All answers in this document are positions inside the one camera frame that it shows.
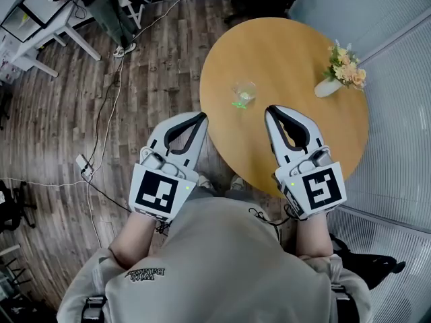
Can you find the white power strip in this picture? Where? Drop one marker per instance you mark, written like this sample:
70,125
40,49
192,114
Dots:
84,166

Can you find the black framed monitor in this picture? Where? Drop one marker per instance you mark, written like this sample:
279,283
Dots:
43,5

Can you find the white desk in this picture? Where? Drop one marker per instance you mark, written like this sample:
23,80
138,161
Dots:
72,29

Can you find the black chair with bags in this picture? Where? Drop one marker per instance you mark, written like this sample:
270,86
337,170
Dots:
4,106

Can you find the cluttered metal rack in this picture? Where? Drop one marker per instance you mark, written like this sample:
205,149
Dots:
10,288

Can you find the person's beige sweatshirt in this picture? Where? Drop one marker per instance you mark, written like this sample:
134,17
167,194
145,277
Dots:
219,264

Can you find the person's grey trousers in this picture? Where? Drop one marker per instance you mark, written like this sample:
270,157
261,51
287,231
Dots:
208,192

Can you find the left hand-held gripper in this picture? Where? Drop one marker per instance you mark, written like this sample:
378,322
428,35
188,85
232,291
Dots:
156,190

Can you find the person's right forearm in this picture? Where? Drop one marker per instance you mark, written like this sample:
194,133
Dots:
313,234

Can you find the white ribbed vase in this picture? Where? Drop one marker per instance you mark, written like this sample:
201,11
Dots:
326,87

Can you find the yellow flower bouquet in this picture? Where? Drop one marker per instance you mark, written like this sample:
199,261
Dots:
350,69

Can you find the black chair with backpack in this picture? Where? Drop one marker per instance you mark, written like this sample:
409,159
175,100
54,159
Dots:
11,207

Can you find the person's shoe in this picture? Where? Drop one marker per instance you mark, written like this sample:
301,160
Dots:
204,181
236,183

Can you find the green straw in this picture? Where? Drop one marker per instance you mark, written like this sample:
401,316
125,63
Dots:
238,105

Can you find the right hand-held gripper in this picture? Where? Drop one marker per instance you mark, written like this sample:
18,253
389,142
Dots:
323,188

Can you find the person's right shoe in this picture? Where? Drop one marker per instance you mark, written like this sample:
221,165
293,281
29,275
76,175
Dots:
236,183

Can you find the clear glass cup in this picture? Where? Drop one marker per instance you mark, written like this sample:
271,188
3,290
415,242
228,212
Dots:
244,89

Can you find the person's left forearm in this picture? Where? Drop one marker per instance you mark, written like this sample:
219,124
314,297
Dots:
134,237

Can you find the person's left shoe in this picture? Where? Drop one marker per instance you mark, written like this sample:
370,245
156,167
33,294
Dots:
204,181

